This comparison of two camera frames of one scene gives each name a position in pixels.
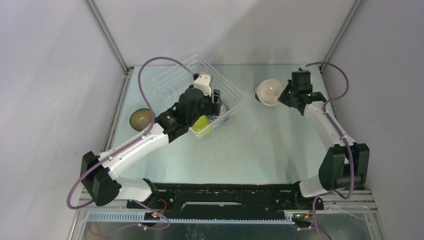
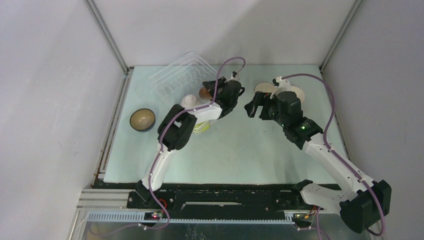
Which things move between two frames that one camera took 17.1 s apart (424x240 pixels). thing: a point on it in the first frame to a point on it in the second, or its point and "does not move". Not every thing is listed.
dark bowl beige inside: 141,119 does not move
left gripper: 213,109 to 210,86
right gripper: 290,86 to 261,99
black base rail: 279,199 does not move
